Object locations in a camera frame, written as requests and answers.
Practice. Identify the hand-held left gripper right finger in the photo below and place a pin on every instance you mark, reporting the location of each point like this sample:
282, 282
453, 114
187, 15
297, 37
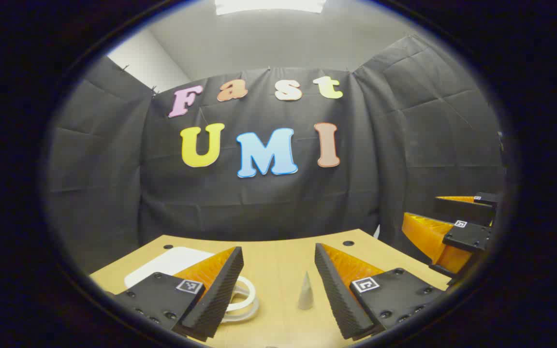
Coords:
336, 295

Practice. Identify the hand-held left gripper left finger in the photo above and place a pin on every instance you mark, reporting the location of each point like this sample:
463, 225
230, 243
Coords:
220, 290

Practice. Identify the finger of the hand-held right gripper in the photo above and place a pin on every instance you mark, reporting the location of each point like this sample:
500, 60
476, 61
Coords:
462, 210
428, 237

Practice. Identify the grey cone-shaped tube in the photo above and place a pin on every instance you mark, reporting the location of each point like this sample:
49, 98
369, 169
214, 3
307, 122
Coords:
305, 297

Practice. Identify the white suitcase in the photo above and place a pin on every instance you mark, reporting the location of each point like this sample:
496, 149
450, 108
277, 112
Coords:
172, 263

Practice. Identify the black backdrop cloth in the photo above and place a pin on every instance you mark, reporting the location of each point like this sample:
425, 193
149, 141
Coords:
259, 208

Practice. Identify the ceiling light panel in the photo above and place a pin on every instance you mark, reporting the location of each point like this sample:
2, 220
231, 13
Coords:
269, 6

